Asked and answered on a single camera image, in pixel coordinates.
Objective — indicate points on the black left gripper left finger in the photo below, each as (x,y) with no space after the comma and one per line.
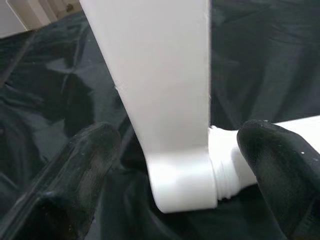
(70,187)

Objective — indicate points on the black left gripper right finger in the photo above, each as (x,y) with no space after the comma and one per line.
(287,180)

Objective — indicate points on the white plastic table leg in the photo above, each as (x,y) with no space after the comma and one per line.
(225,155)

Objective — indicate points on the white plastic children tabletop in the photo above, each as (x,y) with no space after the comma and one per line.
(155,75)

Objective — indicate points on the black cloth table cover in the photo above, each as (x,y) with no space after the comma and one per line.
(50,87)

